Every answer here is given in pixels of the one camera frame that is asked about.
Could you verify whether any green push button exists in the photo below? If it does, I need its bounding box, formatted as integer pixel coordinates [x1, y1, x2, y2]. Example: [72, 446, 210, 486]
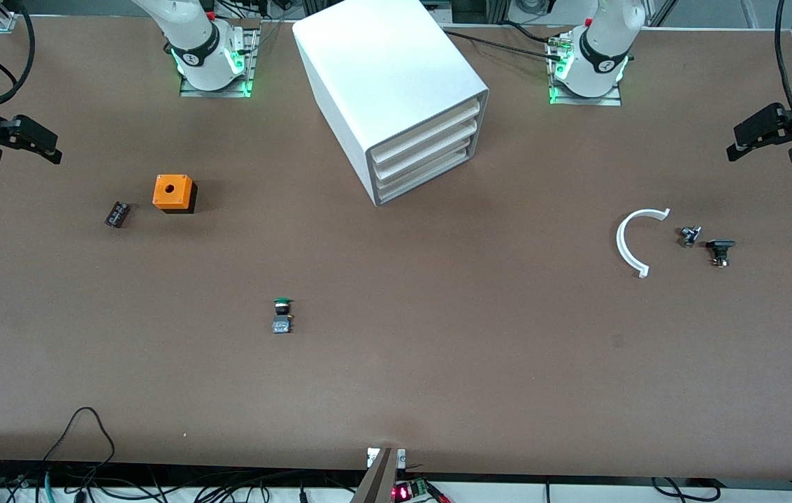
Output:
[271, 297, 296, 335]

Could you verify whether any black table cable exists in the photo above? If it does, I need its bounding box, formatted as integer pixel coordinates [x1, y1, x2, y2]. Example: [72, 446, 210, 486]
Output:
[441, 29, 564, 64]
[497, 20, 561, 44]

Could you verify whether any black push button switch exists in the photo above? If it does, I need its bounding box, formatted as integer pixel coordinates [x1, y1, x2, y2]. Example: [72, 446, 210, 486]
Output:
[706, 239, 737, 268]

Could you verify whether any black floor cable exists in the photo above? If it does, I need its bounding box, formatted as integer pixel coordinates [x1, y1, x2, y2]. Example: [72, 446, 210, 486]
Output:
[651, 477, 721, 502]

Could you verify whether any orange box with hole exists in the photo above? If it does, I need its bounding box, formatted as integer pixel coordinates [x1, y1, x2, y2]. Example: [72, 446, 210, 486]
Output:
[152, 174, 198, 214]

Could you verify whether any thin black looped cable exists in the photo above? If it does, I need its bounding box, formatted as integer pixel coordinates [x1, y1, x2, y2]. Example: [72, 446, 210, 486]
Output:
[38, 407, 117, 490]

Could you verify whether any circuit board with red light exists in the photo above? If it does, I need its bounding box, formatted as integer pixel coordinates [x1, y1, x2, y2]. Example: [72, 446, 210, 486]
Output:
[390, 477, 452, 503]

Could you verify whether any white semicircular bracket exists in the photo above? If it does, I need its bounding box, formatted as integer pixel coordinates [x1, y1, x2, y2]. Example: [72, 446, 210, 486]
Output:
[616, 207, 672, 279]

